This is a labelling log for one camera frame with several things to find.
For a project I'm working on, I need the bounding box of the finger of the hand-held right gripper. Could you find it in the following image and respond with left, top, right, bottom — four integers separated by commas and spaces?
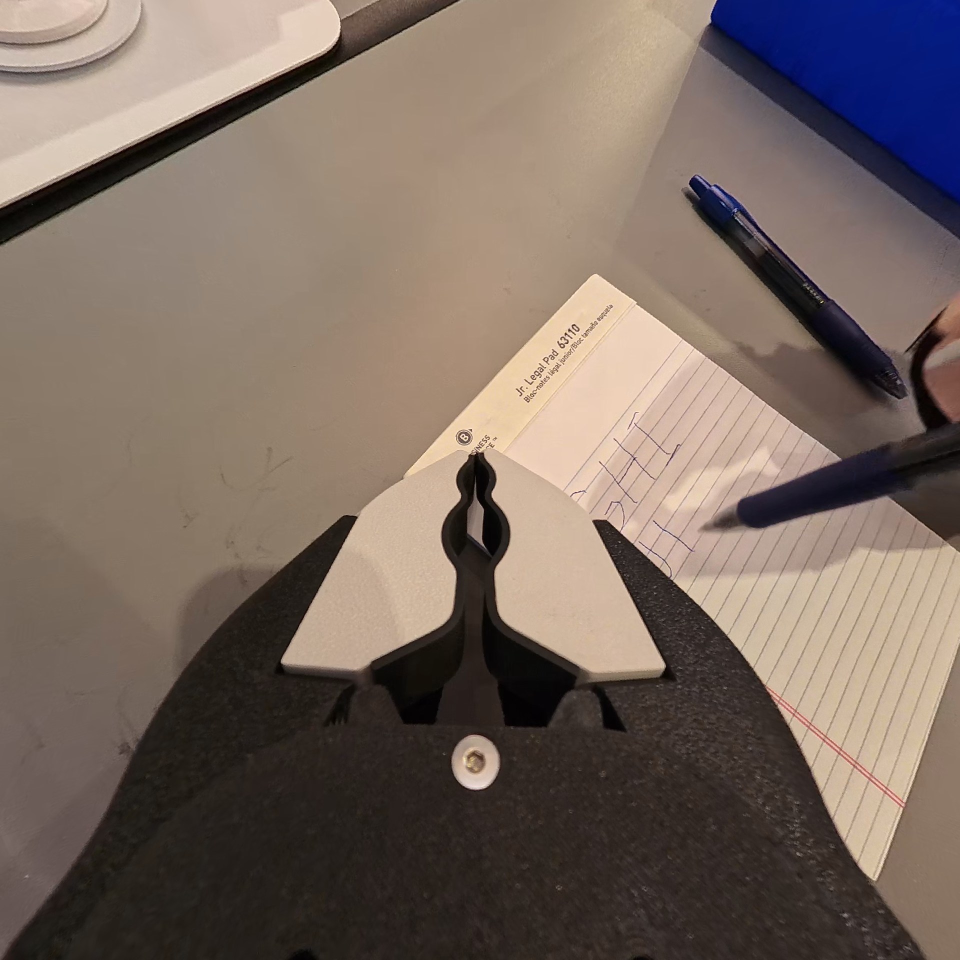
906, 315, 960, 430

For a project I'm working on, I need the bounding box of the white lined notepad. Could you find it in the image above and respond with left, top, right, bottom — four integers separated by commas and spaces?
405, 273, 960, 882

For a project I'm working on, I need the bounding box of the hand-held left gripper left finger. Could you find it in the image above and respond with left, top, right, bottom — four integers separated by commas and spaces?
281, 452, 481, 726

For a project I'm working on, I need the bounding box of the blue plastic bin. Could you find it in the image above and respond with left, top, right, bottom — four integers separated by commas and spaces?
708, 0, 960, 205

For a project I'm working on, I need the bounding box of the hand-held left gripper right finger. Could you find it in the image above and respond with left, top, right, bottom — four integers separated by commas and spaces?
478, 453, 669, 729

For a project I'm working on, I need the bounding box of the blue retractable pen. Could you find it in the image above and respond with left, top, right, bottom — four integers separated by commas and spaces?
701, 423, 960, 534
688, 174, 909, 400

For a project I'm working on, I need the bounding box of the white document stand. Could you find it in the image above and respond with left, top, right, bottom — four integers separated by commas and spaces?
0, 0, 343, 213

